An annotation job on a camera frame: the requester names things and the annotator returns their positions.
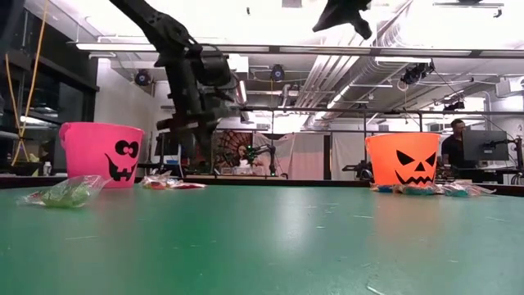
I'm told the green table mat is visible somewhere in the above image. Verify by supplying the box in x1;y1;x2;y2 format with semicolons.
0;183;524;295

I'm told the white ceiling box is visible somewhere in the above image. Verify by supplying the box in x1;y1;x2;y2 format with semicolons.
227;54;250;74

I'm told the white curtain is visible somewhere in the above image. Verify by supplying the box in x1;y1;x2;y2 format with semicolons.
253;131;366;181

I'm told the black table frame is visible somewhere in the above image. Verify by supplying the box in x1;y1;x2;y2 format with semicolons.
0;175;524;197

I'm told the grey overhead frame beam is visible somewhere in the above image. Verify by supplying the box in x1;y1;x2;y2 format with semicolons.
67;40;524;59

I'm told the round black ceiling device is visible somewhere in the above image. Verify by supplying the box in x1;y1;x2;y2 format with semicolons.
133;68;153;87
269;63;287;83

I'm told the brown patterned wall cloth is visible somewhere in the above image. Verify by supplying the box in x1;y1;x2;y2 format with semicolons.
212;129;253;173

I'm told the clear bag red candy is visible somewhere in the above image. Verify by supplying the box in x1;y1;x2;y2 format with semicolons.
444;179;497;198

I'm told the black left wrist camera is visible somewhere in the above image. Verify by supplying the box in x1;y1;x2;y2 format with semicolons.
200;52;237;89

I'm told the yellow cable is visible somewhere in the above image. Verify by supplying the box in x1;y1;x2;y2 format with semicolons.
3;0;50;165

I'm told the small dark monitor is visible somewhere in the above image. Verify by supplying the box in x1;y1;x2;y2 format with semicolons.
154;131;181;157

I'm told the clear bag green candy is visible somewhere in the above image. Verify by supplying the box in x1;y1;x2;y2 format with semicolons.
16;175;112;209

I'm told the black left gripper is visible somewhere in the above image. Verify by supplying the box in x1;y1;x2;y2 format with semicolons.
156;40;237;171

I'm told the orange jack-o-lantern bucket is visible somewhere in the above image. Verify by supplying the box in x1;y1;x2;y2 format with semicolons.
364;131;442;188

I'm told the grey computer monitor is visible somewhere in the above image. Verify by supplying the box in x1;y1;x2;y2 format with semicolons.
462;129;510;162

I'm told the clear plastic candy bag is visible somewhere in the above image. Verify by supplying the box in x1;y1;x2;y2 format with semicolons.
395;183;446;197
139;170;174;191

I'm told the pink jack-o-lantern bucket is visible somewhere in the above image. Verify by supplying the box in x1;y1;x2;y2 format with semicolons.
58;121;146;189

